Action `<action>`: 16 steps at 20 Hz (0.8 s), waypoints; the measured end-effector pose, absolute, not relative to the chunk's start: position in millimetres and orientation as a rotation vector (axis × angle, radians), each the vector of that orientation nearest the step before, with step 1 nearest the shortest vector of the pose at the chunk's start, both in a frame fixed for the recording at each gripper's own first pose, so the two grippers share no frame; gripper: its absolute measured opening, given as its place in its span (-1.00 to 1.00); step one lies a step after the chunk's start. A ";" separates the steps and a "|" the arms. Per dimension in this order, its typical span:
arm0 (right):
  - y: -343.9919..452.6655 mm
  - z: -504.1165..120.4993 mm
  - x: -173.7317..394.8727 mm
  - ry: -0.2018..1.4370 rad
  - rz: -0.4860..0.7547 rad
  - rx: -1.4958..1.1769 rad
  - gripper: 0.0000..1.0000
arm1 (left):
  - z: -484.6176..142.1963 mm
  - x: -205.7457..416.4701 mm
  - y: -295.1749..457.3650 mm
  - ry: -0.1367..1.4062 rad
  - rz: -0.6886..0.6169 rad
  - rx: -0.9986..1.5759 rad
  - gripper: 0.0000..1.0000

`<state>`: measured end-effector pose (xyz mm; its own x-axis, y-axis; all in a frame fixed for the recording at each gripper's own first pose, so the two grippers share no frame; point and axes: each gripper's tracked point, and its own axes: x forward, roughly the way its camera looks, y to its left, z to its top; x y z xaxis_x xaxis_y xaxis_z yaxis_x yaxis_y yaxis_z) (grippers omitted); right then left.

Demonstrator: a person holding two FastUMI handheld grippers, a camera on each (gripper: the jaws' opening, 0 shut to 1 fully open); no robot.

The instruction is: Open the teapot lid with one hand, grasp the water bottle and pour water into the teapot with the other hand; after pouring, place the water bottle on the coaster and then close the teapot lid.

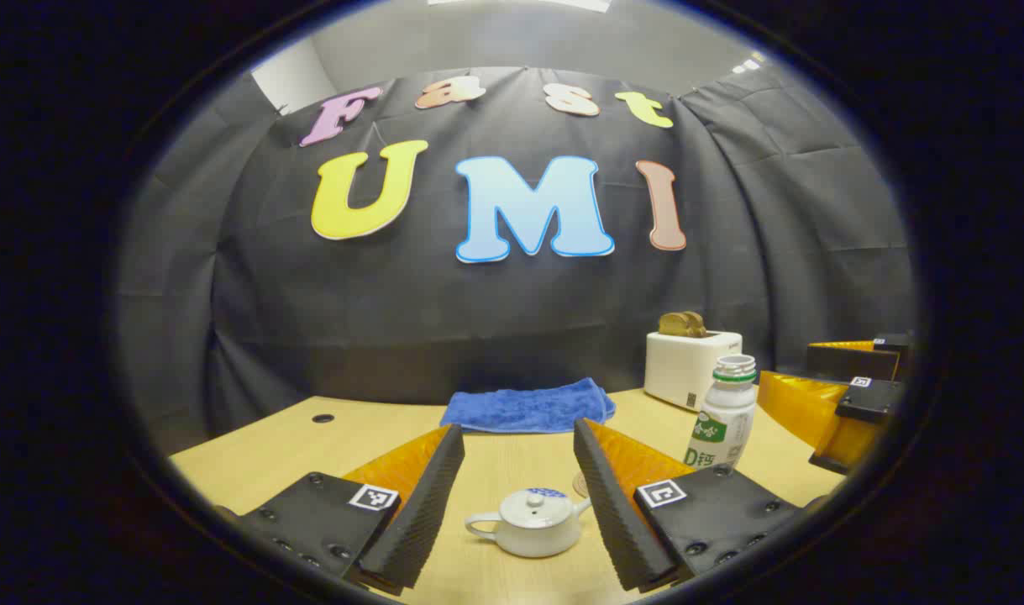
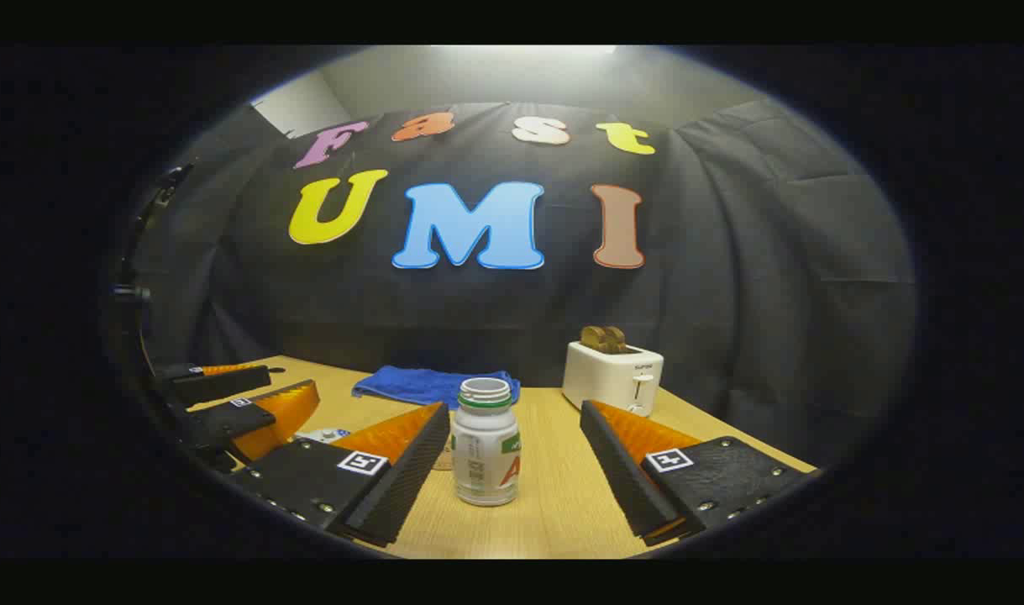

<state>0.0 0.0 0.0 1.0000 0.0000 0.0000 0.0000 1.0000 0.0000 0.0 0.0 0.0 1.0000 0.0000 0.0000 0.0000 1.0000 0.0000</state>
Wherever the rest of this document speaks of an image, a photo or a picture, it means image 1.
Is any white toaster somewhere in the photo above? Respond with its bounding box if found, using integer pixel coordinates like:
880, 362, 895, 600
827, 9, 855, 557
643, 329, 743, 413

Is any white teacup lid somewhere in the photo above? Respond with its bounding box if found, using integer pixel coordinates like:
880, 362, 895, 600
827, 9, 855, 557
501, 487, 573, 529

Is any blue towel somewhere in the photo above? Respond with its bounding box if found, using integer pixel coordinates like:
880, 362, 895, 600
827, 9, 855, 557
440, 377, 617, 434

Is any white ceramic teacup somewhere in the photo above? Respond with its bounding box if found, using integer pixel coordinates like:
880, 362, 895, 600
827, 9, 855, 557
465, 487, 592, 559

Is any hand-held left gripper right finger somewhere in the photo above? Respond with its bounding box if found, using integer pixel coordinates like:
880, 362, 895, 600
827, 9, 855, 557
573, 418, 815, 594

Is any black backdrop cloth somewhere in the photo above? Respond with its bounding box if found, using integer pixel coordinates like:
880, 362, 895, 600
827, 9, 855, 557
117, 66, 916, 438

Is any white plastic water bottle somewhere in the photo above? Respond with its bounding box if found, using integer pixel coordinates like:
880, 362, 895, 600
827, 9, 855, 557
682, 354, 759, 471

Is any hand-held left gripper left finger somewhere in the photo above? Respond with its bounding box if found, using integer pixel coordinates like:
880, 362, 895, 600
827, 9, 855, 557
218, 424, 466, 597

